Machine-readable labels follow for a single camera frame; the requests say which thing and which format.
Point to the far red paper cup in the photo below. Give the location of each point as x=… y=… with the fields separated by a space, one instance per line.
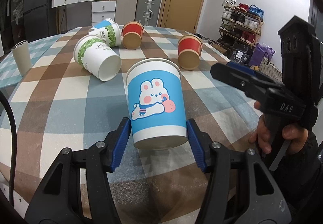
x=132 y=32

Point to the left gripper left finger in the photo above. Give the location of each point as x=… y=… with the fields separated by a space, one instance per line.
x=58 y=196

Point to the far blue paper cup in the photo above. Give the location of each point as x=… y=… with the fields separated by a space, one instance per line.
x=104 y=23

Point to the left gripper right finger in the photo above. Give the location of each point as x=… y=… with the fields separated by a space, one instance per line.
x=240 y=189

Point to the shoe rack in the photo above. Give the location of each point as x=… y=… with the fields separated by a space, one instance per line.
x=241 y=22

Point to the plaid tablecloth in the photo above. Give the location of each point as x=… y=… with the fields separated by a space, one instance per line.
x=59 y=104

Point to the blue bunny paper cup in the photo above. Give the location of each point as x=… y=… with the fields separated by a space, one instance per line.
x=156 y=105

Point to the near green white paper cup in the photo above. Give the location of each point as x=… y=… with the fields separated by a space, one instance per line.
x=97 y=57

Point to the red paper cup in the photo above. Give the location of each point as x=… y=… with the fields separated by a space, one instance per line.
x=189 y=48
x=132 y=32

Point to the silver suitcase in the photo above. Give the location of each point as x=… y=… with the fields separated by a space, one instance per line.
x=147 y=12

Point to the far green white paper cup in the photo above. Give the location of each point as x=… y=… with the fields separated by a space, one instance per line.
x=111 y=35

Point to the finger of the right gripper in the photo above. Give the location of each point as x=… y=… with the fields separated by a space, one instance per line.
x=251 y=86
x=241 y=69

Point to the dark glass cabinet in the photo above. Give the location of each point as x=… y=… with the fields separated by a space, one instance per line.
x=12 y=23

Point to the right hand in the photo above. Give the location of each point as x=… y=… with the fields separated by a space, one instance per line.
x=296 y=135

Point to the purple bag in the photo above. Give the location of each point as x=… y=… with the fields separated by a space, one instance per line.
x=261 y=50

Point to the beige tumbler mug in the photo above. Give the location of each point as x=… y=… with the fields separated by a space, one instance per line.
x=22 y=57

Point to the white drawer desk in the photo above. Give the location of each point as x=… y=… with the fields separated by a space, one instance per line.
x=94 y=11

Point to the green white paper cup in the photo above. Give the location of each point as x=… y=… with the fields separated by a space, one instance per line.
x=97 y=57
x=111 y=35

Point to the near red paper cup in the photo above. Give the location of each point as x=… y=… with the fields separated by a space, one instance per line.
x=189 y=48

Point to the beige suitcase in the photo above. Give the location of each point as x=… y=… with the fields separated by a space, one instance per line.
x=125 y=11

